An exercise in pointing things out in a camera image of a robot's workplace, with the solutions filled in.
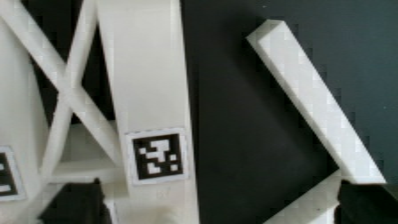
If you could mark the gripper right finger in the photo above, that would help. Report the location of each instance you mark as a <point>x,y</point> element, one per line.
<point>368,204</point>

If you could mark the white U-shaped fence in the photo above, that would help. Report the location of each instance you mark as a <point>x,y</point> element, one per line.
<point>286,61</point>

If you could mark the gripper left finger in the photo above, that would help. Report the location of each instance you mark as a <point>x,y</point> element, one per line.
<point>77,203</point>

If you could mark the white chair back frame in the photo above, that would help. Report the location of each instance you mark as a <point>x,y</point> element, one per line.
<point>95,115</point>

